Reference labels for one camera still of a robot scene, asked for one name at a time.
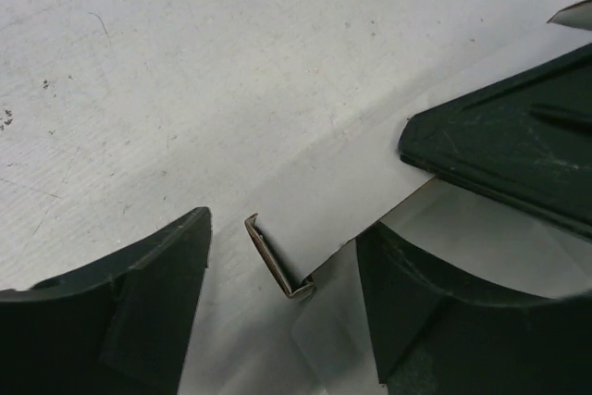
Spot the white paper box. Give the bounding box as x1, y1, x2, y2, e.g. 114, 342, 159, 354
180, 0, 583, 394

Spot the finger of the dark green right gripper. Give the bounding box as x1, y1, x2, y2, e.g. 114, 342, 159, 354
398, 45, 591, 238

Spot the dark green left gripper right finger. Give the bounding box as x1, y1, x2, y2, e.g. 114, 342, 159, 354
355, 223, 591, 394

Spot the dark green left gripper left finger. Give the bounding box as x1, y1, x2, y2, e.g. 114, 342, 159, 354
1, 207, 212, 394

